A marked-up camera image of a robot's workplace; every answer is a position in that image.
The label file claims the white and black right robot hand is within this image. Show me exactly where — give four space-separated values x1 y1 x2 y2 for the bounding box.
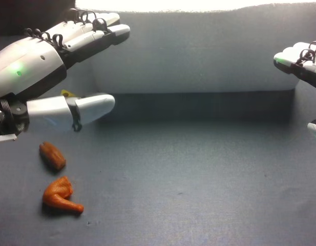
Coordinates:
272 40 316 142

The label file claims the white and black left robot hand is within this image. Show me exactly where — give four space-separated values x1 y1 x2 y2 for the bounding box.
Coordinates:
0 7 131 133

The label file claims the yellow triangle block with holes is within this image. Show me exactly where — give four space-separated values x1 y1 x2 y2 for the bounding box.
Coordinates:
60 89 78 98

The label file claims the orange toy chicken drumstick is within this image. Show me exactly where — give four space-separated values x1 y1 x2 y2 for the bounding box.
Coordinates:
42 175 85 214

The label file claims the grey table cloth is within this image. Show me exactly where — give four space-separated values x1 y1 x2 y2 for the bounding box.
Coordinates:
0 35 316 246

